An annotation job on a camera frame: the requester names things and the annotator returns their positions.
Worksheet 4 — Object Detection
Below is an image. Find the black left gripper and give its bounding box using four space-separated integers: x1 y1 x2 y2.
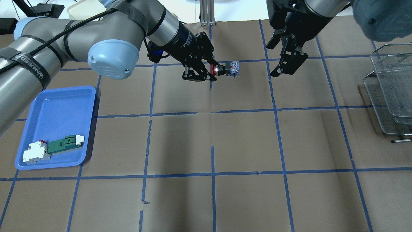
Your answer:
146 23 220 81

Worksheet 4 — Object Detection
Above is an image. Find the aluminium frame post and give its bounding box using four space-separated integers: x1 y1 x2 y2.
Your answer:
200 0 216 27

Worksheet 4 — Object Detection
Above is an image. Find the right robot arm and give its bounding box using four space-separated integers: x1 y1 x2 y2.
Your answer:
266 0 412 77

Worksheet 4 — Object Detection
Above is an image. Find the white circuit breaker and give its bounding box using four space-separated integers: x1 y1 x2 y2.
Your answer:
23 140 51 164

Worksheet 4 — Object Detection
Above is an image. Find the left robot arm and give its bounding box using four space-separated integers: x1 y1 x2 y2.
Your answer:
1 0 218 135

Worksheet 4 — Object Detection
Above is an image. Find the green relay socket module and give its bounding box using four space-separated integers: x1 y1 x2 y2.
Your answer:
47 135 84 155

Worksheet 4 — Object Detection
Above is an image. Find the blue plastic tray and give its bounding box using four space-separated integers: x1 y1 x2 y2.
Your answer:
14 85 97 170

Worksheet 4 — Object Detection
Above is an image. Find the red emergency stop button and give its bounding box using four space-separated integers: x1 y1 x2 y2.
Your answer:
210 61 240 78

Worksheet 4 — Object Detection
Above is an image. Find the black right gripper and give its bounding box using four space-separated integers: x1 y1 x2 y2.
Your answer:
266 0 332 77

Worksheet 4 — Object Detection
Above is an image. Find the wire mesh shelf rack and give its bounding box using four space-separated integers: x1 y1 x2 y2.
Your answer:
363 43 412 143

